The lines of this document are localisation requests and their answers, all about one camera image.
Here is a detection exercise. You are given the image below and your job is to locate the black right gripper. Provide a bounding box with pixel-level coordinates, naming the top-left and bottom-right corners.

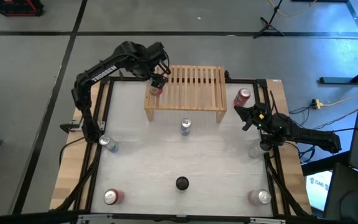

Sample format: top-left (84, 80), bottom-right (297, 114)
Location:
top-left (234, 102), bottom-right (272, 132)

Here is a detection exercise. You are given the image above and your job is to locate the blue silver energy drink can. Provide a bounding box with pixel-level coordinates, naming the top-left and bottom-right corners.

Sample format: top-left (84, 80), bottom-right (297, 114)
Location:
top-left (98, 134), bottom-right (119, 153)
top-left (180, 118), bottom-right (192, 137)

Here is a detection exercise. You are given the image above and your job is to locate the white Celsius tropical can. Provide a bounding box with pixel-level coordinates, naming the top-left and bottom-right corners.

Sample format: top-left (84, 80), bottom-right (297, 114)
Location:
top-left (175, 176), bottom-right (190, 191)

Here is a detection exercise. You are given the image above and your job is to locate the red blue soda can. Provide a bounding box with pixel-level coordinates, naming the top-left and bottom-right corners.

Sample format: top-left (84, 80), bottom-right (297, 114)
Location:
top-left (103, 188), bottom-right (125, 206)

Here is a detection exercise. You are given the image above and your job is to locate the slatted wooden shelf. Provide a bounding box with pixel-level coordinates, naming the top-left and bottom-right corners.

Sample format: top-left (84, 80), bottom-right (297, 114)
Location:
top-left (144, 64), bottom-right (229, 124)

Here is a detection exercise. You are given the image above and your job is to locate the pink silver beverage can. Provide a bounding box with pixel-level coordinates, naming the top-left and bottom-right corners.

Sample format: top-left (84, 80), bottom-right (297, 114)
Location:
top-left (247, 189), bottom-right (272, 207)

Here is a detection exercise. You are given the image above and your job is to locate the clear transparent container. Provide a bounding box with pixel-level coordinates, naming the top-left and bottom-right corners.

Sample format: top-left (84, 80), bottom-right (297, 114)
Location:
top-left (248, 139), bottom-right (269, 159)

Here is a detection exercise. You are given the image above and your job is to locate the white glossy table board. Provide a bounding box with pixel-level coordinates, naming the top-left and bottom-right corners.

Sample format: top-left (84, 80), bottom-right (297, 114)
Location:
top-left (90, 80), bottom-right (275, 217)

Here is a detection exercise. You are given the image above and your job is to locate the black tripod stand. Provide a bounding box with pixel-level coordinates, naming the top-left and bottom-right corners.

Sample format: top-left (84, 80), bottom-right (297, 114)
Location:
top-left (253, 0), bottom-right (285, 40)

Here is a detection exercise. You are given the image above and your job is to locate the white printed sign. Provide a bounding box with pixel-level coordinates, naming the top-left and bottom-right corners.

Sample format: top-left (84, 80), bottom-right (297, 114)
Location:
top-left (305, 170), bottom-right (334, 212)

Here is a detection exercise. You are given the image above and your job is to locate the black chair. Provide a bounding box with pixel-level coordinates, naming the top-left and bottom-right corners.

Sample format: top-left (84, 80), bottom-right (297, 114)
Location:
top-left (323, 161), bottom-right (358, 224)

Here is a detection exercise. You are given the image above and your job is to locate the black red crate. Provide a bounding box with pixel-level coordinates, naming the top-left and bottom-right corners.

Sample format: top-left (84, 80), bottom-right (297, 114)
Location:
top-left (0, 0), bottom-right (45, 17)

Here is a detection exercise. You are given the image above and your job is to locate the blue cable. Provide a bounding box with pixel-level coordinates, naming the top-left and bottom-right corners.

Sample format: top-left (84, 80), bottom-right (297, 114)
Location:
top-left (300, 145), bottom-right (316, 164)

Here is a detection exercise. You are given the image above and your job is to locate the grey cable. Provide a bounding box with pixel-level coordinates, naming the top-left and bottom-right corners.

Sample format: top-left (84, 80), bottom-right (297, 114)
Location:
top-left (314, 95), bottom-right (358, 130)

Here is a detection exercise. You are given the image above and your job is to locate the cream extension cable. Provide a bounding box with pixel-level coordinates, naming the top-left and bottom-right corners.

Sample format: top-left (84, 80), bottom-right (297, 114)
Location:
top-left (320, 85), bottom-right (358, 108)

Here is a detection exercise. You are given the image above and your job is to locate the black table frame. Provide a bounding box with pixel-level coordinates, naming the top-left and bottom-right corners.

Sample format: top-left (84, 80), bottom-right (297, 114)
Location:
top-left (50, 76), bottom-right (313, 224)

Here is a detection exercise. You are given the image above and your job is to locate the yellow cable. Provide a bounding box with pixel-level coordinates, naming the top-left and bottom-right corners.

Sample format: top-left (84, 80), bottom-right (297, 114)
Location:
top-left (267, 0), bottom-right (318, 18)

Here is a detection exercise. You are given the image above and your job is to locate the black cable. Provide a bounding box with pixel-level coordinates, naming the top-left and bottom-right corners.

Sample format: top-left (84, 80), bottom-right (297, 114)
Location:
top-left (58, 136), bottom-right (86, 166)

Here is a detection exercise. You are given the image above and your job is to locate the silver aluminium rail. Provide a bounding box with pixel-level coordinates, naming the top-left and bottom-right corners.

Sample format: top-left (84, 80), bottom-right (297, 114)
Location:
top-left (76, 213), bottom-right (287, 224)

